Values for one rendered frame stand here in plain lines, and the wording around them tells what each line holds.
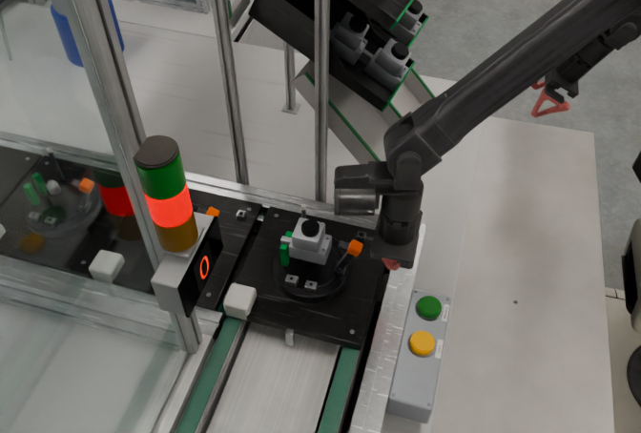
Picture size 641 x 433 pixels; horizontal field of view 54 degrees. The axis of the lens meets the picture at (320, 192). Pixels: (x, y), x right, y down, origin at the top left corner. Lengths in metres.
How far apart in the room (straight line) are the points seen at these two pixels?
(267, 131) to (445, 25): 2.11
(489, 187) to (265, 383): 0.68
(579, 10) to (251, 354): 0.72
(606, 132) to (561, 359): 1.94
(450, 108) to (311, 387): 0.52
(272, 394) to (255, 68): 0.94
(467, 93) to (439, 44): 2.53
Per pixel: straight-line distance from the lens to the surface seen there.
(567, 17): 0.82
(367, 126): 1.23
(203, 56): 1.78
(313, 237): 1.02
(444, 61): 3.24
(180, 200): 0.74
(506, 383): 1.19
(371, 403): 1.03
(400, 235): 0.93
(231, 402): 1.07
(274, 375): 1.08
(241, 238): 1.17
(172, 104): 1.64
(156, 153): 0.70
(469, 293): 1.26
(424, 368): 1.05
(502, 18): 3.63
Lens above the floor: 1.90
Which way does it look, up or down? 49 degrees down
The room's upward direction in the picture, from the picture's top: straight up
